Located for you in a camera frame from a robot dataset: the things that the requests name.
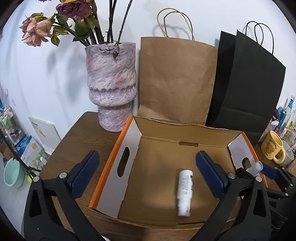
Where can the black paper bag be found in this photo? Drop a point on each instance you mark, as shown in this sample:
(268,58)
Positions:
(249,92)

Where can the metal storage shelf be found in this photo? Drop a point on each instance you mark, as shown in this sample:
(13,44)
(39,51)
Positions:
(9,125)

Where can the brown paper bag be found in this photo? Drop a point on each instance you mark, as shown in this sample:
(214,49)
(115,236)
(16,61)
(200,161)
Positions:
(175,78)

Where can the brown cardboard carton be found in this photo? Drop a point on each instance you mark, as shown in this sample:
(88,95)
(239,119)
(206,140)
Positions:
(5,151)

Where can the purple wall decoration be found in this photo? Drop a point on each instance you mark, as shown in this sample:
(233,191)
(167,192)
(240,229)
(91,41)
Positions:
(4,95)

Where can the mint green bowl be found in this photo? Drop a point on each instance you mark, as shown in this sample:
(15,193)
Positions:
(13,173)

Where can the blue white package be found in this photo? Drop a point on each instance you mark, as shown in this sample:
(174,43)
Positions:
(23,144)

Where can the pink purple textured vase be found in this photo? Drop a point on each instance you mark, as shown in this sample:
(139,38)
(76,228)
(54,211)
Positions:
(111,78)

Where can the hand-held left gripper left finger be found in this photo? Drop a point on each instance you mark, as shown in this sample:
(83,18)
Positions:
(84,173)

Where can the orange cardboard box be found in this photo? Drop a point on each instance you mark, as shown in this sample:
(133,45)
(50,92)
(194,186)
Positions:
(157,176)

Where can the grey white cup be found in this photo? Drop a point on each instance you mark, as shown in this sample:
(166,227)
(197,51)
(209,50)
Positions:
(289,155)

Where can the clear bottle blue cap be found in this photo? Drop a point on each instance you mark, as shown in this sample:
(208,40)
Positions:
(289,111)

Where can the white green printed package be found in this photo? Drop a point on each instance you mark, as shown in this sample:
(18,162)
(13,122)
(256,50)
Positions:
(33,154)

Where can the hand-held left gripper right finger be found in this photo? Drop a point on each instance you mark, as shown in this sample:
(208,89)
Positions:
(210,176)

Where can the yellow bear mug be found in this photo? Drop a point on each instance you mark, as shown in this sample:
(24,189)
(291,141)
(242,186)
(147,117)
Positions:
(270,146)

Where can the dried rose bouquet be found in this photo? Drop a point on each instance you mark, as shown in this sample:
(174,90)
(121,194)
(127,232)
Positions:
(37,30)

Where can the blue drink can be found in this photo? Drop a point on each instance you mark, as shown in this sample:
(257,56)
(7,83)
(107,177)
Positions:
(281,115)

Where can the black light stand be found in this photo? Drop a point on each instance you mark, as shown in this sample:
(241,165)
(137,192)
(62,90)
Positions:
(20,160)

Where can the clear small tube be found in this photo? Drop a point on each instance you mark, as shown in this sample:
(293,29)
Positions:
(254,167)

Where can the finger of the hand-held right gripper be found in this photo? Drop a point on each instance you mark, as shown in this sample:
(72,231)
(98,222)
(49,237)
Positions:
(242,173)
(269,172)

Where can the white spray bottle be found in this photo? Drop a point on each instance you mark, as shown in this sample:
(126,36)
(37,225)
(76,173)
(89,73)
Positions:
(185,185)

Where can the clear oats jar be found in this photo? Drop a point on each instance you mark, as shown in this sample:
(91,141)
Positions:
(266,131)

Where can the white flat board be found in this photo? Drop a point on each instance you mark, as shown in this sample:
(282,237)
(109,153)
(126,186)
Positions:
(46,132)

